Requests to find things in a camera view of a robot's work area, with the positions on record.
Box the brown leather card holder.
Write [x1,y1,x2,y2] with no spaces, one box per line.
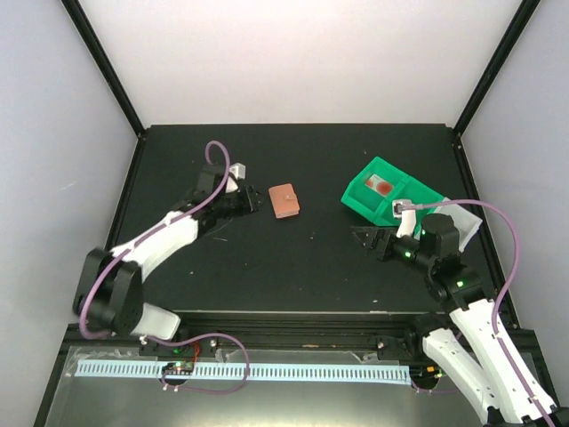
[268,183,300,219]

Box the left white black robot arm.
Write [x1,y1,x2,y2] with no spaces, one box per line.
[73,163,263,355]

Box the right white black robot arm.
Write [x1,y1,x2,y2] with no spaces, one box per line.
[352,213,568,426]

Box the red circle card in bin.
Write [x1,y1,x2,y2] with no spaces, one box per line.
[365,174,394,197]

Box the green plastic bin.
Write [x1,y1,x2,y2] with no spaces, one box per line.
[341,157,410,226]
[377,177,444,227]

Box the clear plastic bin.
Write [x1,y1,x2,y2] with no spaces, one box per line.
[434,205,483,252]

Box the right small circuit board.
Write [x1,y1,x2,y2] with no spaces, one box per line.
[410,366,445,379]

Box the small circuit board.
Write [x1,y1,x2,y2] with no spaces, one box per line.
[410,366,445,379]
[162,361,194,375]

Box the left small circuit board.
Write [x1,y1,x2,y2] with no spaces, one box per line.
[162,361,194,375]

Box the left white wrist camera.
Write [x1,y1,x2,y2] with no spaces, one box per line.
[225,163,246,193]

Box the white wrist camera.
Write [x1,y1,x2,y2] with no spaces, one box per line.
[225,163,246,193]
[392,199,417,238]

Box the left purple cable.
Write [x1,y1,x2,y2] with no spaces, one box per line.
[78,140,232,340]

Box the purple cable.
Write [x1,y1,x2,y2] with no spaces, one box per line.
[402,198,557,427]
[78,140,232,340]

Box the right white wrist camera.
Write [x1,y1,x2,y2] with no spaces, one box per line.
[392,199,417,238]

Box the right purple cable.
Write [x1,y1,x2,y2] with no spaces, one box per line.
[402,198,557,427]

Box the light blue slotted cable duct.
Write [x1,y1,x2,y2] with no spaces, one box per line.
[75,359,412,385]

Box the left black frame post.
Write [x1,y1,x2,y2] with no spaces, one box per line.
[60,0,146,138]

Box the black frame post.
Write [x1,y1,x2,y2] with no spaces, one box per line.
[452,0,542,134]
[60,0,146,138]

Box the right black frame post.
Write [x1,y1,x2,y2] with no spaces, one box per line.
[452,0,542,134]

